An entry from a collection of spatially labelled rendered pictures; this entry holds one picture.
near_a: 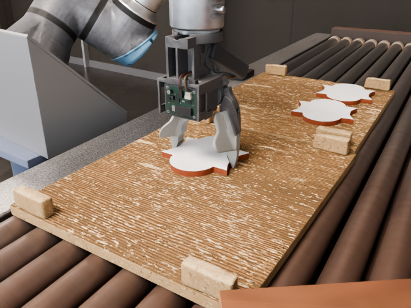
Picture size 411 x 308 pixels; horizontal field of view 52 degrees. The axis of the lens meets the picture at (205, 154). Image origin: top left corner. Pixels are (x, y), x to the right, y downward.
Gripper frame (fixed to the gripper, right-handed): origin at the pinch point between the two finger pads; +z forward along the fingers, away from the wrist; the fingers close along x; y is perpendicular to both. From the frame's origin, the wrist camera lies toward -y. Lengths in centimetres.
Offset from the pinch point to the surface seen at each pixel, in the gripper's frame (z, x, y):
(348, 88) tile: -0.4, 9.7, -48.7
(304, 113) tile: -0.4, 7.3, -25.9
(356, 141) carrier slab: 0.7, 19.1, -20.0
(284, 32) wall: 30, -108, -293
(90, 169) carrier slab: 0.7, -12.8, 13.1
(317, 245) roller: 2.8, 22.5, 9.9
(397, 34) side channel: 0, 5, -136
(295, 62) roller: 3, -16, -80
